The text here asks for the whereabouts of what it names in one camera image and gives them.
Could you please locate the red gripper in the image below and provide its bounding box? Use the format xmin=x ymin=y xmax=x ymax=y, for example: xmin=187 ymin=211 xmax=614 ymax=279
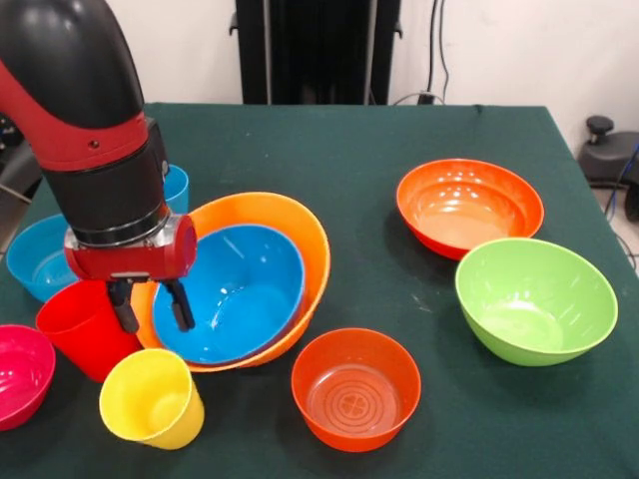
xmin=63 ymin=214 xmax=200 ymax=334

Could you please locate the large blue bowl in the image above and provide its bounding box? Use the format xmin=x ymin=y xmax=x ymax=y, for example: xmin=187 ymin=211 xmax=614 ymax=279
xmin=152 ymin=224 xmax=307 ymax=365

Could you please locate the blue cup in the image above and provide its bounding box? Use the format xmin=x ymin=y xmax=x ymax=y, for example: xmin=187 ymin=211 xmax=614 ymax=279
xmin=163 ymin=164 xmax=191 ymax=215

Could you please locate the small blue bowl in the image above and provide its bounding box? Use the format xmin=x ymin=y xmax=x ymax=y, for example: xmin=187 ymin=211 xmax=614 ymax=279
xmin=5 ymin=214 xmax=81 ymax=304

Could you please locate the pink bowl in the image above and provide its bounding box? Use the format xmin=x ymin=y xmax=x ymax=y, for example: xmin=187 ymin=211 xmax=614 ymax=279
xmin=0 ymin=323 xmax=57 ymax=432

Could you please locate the large orange bowl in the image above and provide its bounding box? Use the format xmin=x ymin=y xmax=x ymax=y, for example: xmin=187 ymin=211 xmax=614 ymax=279
xmin=130 ymin=192 xmax=331 ymax=374

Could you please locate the red cup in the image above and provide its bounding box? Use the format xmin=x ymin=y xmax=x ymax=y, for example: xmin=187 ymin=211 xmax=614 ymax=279
xmin=35 ymin=279 xmax=144 ymax=384

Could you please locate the yellow cup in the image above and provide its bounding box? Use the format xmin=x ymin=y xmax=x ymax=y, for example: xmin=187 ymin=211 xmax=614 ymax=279
xmin=98 ymin=347 xmax=206 ymax=451

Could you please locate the black caster base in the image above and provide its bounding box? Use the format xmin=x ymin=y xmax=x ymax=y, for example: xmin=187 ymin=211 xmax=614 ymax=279
xmin=578 ymin=115 xmax=639 ymax=186
xmin=0 ymin=139 xmax=44 ymax=206

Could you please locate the small red bowl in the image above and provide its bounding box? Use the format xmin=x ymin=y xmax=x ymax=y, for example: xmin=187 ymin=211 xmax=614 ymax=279
xmin=291 ymin=327 xmax=422 ymax=453

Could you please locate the dark green tablecloth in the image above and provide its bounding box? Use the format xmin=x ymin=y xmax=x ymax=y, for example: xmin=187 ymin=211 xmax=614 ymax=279
xmin=0 ymin=102 xmax=639 ymax=479

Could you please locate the wide red bowl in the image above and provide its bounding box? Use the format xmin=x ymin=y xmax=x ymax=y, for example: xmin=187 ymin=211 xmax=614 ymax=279
xmin=395 ymin=158 xmax=545 ymax=261

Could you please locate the green bowl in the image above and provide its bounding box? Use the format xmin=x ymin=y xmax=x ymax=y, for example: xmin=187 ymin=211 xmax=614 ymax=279
xmin=454 ymin=238 xmax=619 ymax=368

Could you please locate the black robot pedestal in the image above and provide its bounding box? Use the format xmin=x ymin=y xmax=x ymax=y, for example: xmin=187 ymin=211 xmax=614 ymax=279
xmin=229 ymin=0 xmax=403 ymax=105

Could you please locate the black hanging cable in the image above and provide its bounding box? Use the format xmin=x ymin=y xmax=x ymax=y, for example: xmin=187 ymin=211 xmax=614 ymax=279
xmin=426 ymin=0 xmax=450 ymax=104

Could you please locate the blue cable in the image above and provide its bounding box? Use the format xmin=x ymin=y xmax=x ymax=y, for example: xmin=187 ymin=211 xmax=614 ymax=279
xmin=603 ymin=142 xmax=639 ymax=221

